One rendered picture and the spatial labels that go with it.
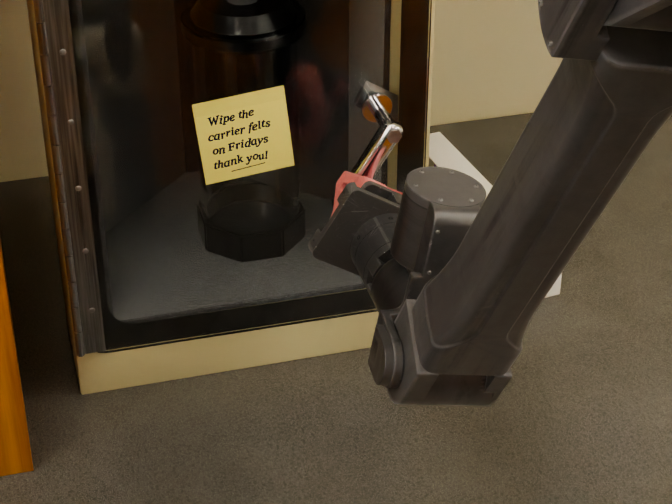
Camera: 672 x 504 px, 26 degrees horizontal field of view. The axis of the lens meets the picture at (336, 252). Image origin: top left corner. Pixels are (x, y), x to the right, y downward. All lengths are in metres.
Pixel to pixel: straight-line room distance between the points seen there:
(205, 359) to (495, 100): 0.61
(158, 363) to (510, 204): 0.56
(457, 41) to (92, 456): 0.72
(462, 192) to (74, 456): 0.44
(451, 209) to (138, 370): 0.43
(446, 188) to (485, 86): 0.77
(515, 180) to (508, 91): 0.96
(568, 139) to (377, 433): 0.55
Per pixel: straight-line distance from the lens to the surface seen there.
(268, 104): 1.19
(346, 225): 1.10
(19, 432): 1.23
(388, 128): 1.17
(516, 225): 0.82
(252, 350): 1.33
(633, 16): 0.68
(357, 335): 1.35
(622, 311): 1.44
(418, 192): 0.99
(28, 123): 1.66
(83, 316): 1.26
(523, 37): 1.76
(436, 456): 1.25
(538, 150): 0.80
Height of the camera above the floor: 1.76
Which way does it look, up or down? 33 degrees down
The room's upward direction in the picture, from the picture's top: straight up
